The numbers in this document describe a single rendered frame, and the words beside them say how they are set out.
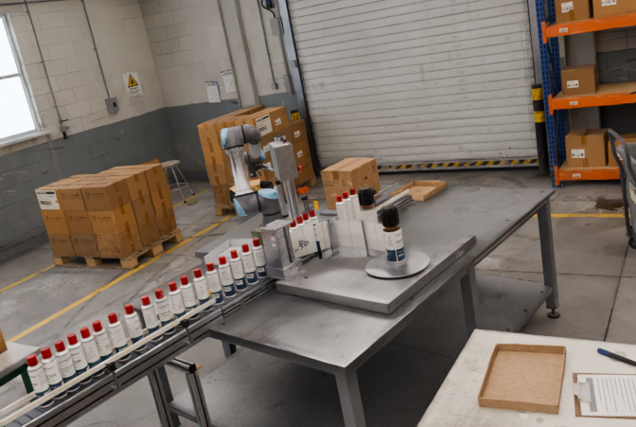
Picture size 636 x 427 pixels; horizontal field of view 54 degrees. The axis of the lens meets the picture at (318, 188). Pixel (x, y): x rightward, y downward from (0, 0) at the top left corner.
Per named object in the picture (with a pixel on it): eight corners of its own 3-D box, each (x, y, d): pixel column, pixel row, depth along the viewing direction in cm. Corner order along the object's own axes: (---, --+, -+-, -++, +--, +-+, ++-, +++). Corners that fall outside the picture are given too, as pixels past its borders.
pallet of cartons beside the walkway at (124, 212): (185, 240, 700) (165, 163, 677) (131, 271, 631) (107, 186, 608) (110, 238, 761) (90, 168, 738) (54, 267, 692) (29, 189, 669)
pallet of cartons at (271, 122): (271, 215, 728) (251, 119, 699) (214, 216, 770) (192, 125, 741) (319, 184, 828) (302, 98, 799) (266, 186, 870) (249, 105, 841)
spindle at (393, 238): (399, 268, 291) (390, 210, 283) (383, 265, 297) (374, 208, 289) (410, 260, 297) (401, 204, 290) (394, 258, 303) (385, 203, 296)
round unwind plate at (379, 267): (407, 283, 276) (407, 280, 276) (352, 275, 296) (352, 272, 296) (442, 257, 298) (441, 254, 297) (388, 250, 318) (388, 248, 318)
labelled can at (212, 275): (219, 306, 290) (208, 265, 284) (211, 304, 293) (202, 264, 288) (226, 301, 293) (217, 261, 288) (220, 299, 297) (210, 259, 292)
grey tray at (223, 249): (235, 264, 353) (233, 257, 352) (205, 264, 362) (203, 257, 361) (257, 246, 377) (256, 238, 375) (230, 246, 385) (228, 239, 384)
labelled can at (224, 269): (230, 299, 295) (220, 259, 290) (223, 297, 298) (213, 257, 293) (238, 294, 299) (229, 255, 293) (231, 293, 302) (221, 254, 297)
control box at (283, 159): (280, 182, 328) (273, 147, 323) (274, 176, 344) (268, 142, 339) (299, 177, 330) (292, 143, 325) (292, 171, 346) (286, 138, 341)
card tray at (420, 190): (424, 201, 401) (423, 195, 400) (391, 199, 419) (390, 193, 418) (447, 186, 423) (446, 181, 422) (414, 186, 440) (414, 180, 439)
